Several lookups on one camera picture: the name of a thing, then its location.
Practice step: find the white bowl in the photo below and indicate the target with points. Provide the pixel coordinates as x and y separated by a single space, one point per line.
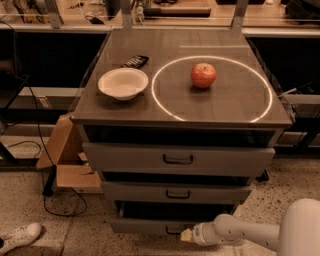
123 83

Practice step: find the grey top drawer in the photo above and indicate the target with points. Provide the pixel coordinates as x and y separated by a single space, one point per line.
181 160

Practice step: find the wooden workbench in background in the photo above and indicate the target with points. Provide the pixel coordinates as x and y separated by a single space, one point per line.
253 18

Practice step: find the grey drawer cabinet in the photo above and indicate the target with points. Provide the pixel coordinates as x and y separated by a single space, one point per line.
240 109

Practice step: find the grey middle drawer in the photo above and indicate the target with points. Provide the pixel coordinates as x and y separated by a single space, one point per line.
174 193

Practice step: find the grey bottom drawer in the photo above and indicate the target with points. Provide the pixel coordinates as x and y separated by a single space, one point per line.
165 219

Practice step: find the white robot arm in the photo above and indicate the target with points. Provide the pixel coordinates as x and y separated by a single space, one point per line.
297 235

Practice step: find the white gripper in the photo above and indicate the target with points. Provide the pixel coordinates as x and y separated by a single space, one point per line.
199 232

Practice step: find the grey drawer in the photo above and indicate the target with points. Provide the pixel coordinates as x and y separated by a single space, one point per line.
165 219
174 193
181 160

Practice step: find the brown cardboard box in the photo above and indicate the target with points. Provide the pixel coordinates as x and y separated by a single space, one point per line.
66 162

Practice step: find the white sneaker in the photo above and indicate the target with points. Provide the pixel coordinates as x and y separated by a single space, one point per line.
19 237

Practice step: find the red apple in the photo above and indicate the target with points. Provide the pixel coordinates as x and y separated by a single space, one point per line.
203 75

